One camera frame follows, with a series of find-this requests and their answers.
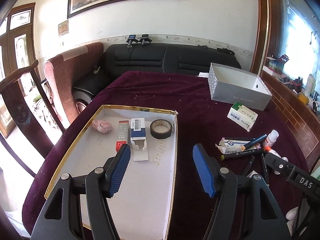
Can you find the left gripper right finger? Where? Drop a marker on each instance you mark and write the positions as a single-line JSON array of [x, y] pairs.
[[243, 201]]

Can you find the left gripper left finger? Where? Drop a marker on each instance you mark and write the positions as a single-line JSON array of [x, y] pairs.
[[60, 217]]

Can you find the pink fluffy plush toy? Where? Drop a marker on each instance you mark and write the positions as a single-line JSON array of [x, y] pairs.
[[101, 126]]

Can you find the white box pink border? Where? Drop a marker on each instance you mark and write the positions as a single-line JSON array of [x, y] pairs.
[[138, 139]]

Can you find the black marker olive cap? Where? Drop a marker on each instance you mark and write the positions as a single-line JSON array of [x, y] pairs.
[[241, 154]]

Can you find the white bottle orange cap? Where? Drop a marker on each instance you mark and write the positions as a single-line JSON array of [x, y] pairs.
[[268, 149]]

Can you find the white bottle red label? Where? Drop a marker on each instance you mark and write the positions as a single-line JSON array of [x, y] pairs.
[[271, 138]]

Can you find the dark pen with orange cap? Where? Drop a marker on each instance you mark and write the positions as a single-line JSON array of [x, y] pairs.
[[253, 142]]

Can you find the white blue open medicine box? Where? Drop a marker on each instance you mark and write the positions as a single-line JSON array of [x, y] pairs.
[[228, 145]]

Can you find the wooden window ledge cabinet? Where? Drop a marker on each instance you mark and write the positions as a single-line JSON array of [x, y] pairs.
[[300, 119]]

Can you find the white gold-rimmed tray box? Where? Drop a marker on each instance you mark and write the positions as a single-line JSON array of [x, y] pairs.
[[142, 207]]

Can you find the white green medicine box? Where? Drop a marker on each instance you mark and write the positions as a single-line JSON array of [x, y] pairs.
[[242, 116]]

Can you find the dark red bedspread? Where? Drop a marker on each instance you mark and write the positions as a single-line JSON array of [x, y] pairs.
[[200, 120]]

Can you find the grey red slim box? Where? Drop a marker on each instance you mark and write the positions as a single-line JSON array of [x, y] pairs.
[[123, 133]]

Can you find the black tape roll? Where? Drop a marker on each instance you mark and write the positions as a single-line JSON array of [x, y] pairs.
[[161, 129]]

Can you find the grey open shoebox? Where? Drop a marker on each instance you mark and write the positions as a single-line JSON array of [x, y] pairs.
[[231, 85]]

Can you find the dark wooden chair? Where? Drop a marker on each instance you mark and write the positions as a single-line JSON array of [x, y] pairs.
[[21, 113]]

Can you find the red fabric armchair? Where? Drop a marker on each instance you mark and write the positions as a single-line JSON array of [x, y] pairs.
[[62, 72]]

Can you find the black leather sofa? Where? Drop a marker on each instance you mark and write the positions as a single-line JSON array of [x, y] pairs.
[[154, 57]]

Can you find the small wall plaque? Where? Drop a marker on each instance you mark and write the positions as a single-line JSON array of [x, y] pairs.
[[63, 28]]

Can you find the left small camera on sofa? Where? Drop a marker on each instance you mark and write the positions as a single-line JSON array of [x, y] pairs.
[[131, 38]]

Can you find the small camera on sofa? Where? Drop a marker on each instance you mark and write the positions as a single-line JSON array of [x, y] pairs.
[[144, 38], [131, 38]]

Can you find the right small camera on sofa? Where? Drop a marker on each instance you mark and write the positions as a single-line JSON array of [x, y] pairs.
[[144, 38]]

